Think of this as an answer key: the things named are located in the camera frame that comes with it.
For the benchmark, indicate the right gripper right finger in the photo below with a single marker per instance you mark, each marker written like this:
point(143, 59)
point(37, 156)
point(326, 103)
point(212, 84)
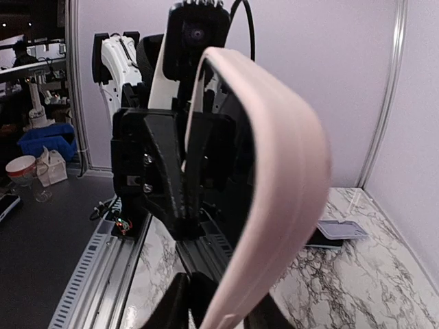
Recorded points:
point(266, 315)

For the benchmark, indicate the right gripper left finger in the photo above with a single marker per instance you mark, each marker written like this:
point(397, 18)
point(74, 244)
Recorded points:
point(187, 293)

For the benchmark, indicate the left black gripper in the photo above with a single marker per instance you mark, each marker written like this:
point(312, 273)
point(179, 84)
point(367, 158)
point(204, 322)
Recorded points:
point(149, 163)

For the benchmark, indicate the lavender phone case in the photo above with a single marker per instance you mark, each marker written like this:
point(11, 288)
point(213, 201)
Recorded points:
point(341, 230)

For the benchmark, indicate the pink phone case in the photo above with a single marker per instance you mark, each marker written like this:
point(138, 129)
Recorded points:
point(292, 182)

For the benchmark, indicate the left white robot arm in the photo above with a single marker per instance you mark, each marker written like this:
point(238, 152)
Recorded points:
point(129, 72)

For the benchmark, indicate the blue plastic bin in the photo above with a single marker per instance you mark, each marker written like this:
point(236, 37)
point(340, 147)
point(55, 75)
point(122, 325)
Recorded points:
point(59, 137)

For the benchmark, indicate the white tissue box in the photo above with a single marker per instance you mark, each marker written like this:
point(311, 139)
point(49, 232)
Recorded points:
point(51, 168)

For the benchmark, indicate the white bowl outside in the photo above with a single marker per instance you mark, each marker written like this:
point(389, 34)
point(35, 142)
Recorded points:
point(21, 170)

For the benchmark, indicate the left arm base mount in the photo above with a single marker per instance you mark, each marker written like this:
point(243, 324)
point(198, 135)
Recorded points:
point(124, 225)

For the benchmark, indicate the front aluminium rail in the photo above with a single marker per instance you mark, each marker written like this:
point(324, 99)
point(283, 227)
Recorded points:
point(97, 292)

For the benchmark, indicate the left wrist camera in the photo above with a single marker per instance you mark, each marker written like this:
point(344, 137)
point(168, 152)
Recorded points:
point(192, 27)

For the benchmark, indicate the left aluminium frame post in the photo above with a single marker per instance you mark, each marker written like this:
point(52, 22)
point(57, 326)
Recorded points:
point(71, 15)

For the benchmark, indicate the aluminium frame post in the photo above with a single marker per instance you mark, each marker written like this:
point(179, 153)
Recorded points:
point(396, 58)
point(71, 15)

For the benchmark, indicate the right aluminium frame post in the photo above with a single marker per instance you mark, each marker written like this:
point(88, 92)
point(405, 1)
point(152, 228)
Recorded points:
point(396, 58)

